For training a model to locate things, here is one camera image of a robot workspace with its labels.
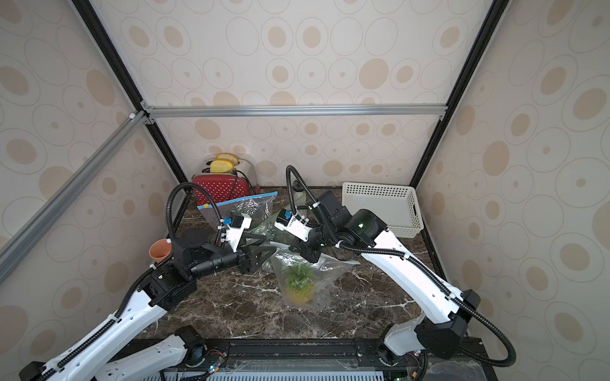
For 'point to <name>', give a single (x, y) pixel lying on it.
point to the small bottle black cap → (297, 186)
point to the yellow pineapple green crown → (299, 282)
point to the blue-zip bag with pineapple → (258, 207)
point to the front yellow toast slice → (221, 166)
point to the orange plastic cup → (160, 249)
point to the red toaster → (220, 186)
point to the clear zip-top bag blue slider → (326, 270)
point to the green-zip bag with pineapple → (268, 228)
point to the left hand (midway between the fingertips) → (274, 246)
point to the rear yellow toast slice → (230, 157)
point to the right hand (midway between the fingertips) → (291, 250)
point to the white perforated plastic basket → (397, 205)
